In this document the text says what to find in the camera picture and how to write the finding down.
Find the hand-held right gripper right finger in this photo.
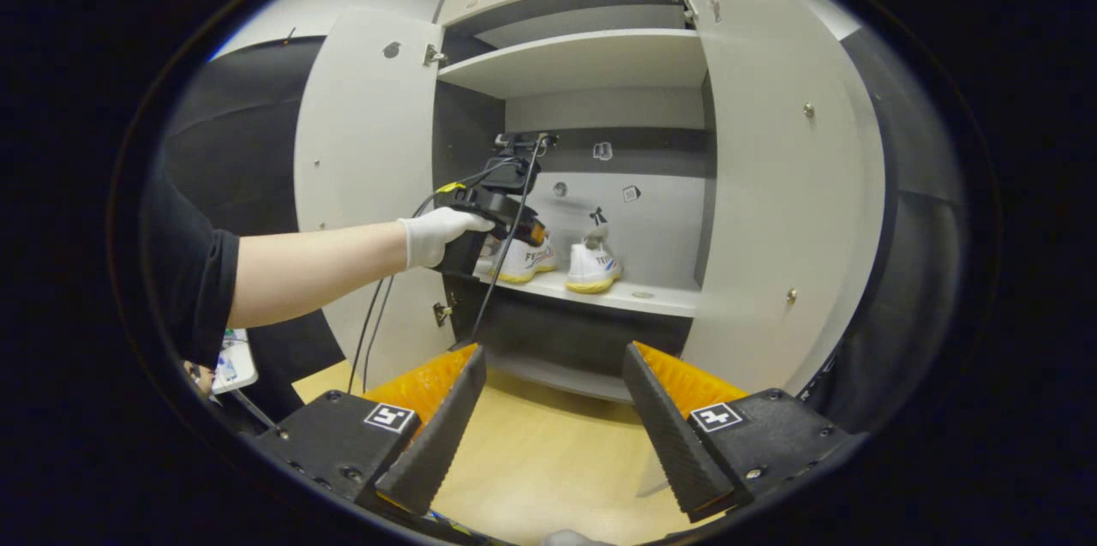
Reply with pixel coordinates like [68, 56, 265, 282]
[622, 342, 868, 525]

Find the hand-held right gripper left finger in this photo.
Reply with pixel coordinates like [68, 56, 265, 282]
[253, 344, 488, 518]

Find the white sports shoe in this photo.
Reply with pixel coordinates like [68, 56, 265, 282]
[566, 225, 624, 295]
[477, 233, 559, 285]

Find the grey white shoe cabinet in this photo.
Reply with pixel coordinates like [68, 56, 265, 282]
[294, 0, 889, 406]

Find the white cabinet door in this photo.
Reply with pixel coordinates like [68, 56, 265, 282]
[294, 8, 456, 393]
[660, 0, 889, 398]

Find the person's black shirt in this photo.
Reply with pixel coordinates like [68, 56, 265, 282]
[140, 159, 243, 372]

